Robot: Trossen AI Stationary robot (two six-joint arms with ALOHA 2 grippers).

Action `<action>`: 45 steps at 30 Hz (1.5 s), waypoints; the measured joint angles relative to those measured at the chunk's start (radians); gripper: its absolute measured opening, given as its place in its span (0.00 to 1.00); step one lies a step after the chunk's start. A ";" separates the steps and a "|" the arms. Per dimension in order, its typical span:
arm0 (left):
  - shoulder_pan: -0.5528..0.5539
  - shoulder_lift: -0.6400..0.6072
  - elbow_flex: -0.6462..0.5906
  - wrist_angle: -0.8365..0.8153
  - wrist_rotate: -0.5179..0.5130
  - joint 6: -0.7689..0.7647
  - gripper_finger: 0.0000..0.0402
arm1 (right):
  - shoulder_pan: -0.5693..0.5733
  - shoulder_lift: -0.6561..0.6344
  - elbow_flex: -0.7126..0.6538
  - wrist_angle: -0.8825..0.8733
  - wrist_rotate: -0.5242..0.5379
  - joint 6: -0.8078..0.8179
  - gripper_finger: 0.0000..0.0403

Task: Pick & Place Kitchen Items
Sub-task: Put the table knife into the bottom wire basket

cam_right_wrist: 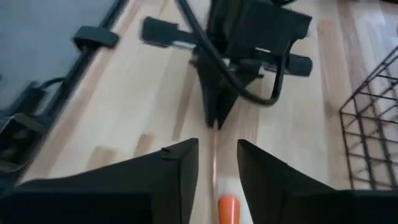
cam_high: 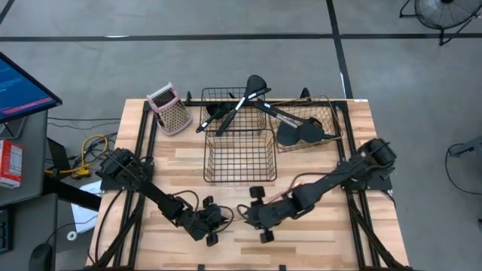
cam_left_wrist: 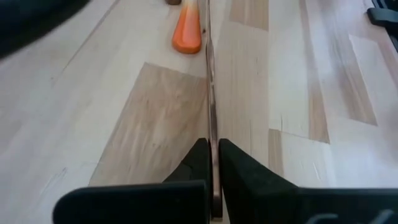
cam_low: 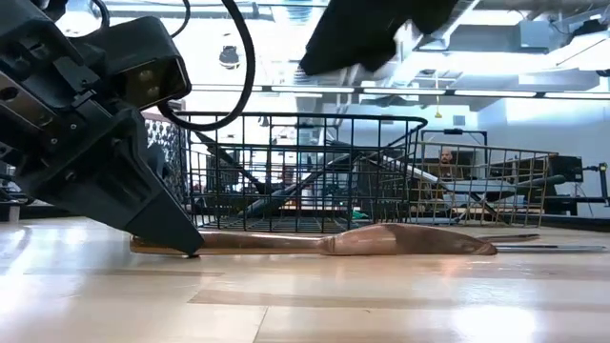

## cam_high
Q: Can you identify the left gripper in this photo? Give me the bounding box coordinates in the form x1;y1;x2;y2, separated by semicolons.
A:
179;195;230;248

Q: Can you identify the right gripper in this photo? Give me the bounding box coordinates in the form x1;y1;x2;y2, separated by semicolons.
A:
244;185;303;245

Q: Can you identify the black utensil with silver band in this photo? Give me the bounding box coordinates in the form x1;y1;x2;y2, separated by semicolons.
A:
194;100;235;134
225;87;273;114
251;98;302;148

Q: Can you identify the pink metal box grater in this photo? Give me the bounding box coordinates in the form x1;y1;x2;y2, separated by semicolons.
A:
145;81;194;137

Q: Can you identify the white paper sheet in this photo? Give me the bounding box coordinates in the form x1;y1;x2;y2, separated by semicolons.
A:
70;179;105;234

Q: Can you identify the black computer mouse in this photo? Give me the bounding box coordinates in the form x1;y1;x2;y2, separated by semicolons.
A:
28;242;56;271

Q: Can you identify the black desk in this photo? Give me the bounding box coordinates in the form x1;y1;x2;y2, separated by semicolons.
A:
0;108;59;271

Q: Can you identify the black keyboard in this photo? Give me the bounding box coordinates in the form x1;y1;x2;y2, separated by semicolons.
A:
0;209;11;255

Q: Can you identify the red cardboard box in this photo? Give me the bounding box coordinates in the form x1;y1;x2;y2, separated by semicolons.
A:
0;139;24;189

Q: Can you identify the blue screen monitor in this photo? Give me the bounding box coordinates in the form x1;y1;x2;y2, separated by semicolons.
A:
0;51;64;125

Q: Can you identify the black floor fan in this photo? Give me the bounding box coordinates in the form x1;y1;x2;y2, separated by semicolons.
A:
398;0;482;47

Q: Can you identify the black wire basket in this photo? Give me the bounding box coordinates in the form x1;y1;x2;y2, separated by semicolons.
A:
199;87;267;132
203;129;279;184

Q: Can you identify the gold wire basket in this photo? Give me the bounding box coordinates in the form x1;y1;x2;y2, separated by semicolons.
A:
267;94;343;154

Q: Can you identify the black table frame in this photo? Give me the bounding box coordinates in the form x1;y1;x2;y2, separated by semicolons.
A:
86;90;415;271

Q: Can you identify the yellow floor cable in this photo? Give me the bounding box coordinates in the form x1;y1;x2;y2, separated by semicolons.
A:
44;134;110;180

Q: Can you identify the black floor cable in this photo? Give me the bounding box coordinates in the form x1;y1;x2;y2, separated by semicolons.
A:
444;142;482;196

